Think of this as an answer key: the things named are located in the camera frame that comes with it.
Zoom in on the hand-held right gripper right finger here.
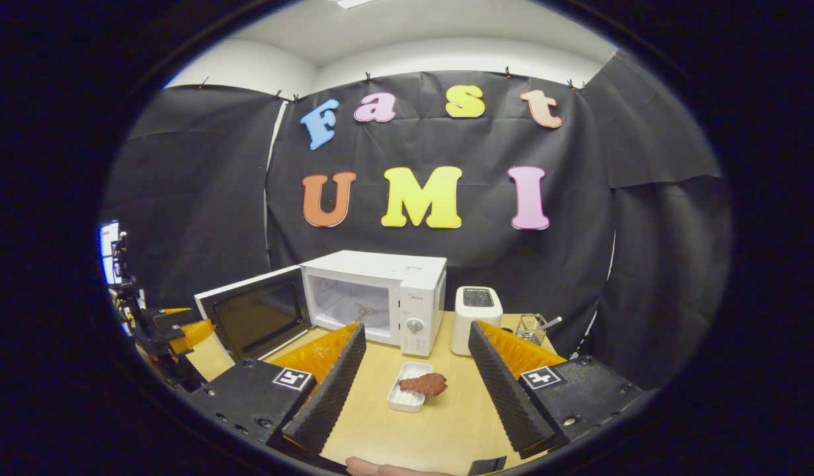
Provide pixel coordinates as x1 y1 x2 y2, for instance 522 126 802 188
468 319 647 459

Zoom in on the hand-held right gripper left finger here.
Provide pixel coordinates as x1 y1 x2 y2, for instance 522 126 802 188
181 323 368 461

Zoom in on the white food tray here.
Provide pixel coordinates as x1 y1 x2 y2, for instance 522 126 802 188
388 362 433 413

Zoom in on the red meat piece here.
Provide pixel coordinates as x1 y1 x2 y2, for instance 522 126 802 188
399 373 448 397

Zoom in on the white microwave oven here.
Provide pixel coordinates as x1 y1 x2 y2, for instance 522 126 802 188
194 250 447 363

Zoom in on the black equipment stand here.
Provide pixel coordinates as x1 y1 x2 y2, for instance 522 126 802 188
112 231 150 318

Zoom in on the cream toaster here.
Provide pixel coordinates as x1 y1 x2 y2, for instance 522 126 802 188
450 286 503 356

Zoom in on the computer monitor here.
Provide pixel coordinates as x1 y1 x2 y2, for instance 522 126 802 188
99 221 121 286

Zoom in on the black backdrop cloth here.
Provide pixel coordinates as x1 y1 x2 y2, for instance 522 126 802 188
103 50 733 391

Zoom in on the wire mesh basket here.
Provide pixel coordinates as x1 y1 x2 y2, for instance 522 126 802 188
516 313 547 346

